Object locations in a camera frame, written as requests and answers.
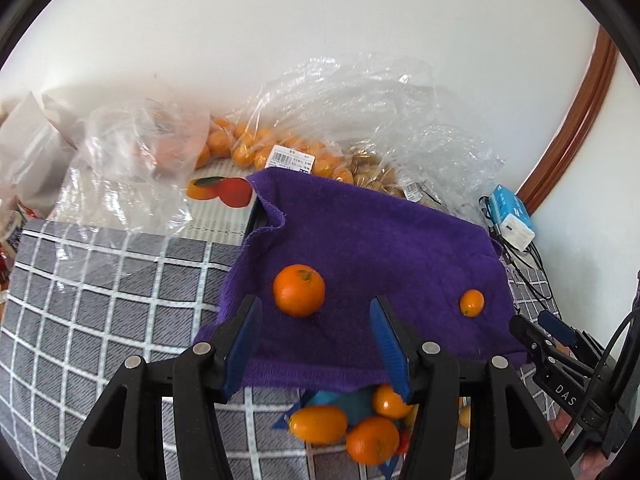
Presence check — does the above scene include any oval orange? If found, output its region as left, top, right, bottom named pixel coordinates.
left=288, top=406, right=349, bottom=445

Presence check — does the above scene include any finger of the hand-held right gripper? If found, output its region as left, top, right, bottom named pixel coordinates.
left=538, top=309, right=582, bottom=349
left=508, top=313, right=557, bottom=359

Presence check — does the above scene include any clear plastic bag brown fruit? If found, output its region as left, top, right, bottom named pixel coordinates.
left=350, top=125, right=506, bottom=226

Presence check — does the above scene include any grey checkered bedsheet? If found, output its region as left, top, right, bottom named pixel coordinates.
left=0, top=217, right=571, bottom=480

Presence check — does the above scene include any cardboard box orange print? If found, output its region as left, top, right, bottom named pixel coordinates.
left=187, top=175, right=258, bottom=246

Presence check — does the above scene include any orange with green stem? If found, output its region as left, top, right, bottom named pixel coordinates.
left=273, top=264, right=326, bottom=318

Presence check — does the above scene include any white and blue box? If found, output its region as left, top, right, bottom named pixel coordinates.
left=487, top=185, right=537, bottom=253

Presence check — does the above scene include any brown wooden door frame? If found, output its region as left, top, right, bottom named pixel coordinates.
left=515, top=25, right=621, bottom=216

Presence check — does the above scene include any small orange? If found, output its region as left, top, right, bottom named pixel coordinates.
left=459, top=289, right=485, bottom=318

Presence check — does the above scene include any clear plastic bag of oranges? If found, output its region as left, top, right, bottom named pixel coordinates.
left=210, top=55, right=436, bottom=186

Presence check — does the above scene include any person's right hand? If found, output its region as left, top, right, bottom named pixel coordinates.
left=548, top=407, right=609, bottom=477

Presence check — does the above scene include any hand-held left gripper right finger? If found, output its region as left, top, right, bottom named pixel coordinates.
left=369, top=295, right=576, bottom=480

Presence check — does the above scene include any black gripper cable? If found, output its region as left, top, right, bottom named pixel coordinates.
left=560, top=270, right=640, bottom=456

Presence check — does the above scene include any pile of small brown fruit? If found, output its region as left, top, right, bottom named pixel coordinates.
left=350, top=152, right=416, bottom=198

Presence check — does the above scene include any purple towel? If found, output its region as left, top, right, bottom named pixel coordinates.
left=192, top=167, right=531, bottom=393

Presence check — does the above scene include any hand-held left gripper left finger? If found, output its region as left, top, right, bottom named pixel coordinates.
left=57, top=295, right=263, bottom=480

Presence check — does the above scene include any pile of bagged oranges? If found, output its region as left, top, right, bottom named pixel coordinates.
left=192, top=116, right=356, bottom=186

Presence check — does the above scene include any crumpled clear plastic bag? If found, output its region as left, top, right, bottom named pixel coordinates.
left=55, top=100, right=211, bottom=241

